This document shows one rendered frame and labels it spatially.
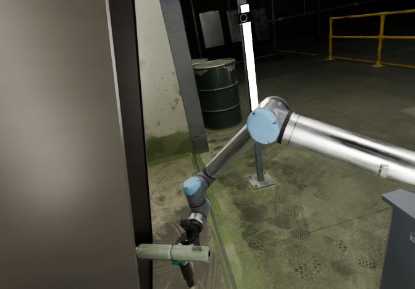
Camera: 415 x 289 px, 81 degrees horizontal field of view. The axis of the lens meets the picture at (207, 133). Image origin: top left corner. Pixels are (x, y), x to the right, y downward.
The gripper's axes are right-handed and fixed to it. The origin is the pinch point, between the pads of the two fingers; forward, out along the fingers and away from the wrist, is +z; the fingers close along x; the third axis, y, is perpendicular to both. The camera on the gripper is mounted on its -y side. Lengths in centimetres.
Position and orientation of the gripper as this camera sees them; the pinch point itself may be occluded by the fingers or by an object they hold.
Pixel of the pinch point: (180, 260)
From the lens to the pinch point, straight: 109.8
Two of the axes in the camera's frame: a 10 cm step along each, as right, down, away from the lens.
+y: 1.7, 9.1, 3.7
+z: -2.1, 4.0, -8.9
